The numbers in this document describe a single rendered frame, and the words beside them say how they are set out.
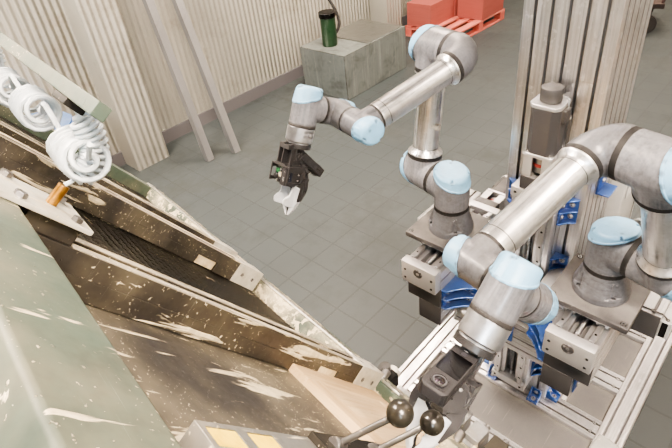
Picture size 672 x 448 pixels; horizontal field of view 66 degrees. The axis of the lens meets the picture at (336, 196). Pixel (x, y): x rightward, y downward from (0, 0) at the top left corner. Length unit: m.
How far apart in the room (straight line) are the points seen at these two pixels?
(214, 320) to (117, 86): 3.61
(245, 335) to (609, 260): 0.95
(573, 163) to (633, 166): 0.10
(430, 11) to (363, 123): 5.34
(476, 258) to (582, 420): 1.47
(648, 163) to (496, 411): 1.46
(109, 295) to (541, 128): 1.15
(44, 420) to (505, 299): 0.67
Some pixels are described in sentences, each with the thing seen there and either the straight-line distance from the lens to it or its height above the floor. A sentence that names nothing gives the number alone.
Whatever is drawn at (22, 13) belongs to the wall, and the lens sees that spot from 4.44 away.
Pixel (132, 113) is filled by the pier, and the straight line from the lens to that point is 4.58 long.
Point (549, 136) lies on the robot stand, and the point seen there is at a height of 1.45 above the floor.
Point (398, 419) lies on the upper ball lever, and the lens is 0.75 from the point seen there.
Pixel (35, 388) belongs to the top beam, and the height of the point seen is 1.93.
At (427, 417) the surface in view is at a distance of 0.86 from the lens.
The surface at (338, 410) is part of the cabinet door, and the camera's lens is 1.14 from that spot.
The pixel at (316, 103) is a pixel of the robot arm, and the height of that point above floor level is 1.61.
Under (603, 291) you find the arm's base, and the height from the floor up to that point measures 1.09.
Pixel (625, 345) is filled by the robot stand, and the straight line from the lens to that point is 2.70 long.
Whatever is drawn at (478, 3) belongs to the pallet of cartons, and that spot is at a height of 0.33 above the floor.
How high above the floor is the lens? 2.18
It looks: 35 degrees down
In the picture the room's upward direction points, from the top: 7 degrees counter-clockwise
